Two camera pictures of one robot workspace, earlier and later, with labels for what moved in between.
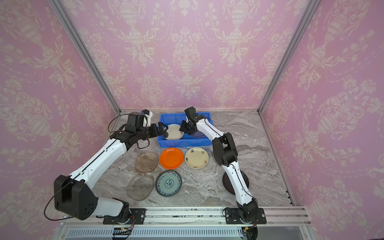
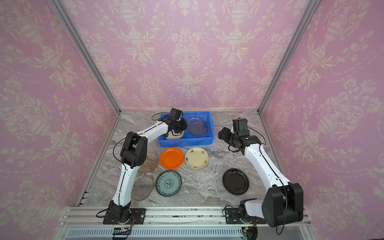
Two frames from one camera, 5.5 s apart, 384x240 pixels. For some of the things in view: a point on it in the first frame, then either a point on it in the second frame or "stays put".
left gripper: [155, 132] → [184, 125]
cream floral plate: [196, 158] stays put
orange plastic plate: [171, 158] stays put
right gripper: [188, 125] → [226, 135]
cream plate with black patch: [173, 132] stays put
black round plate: [227, 184] stays put
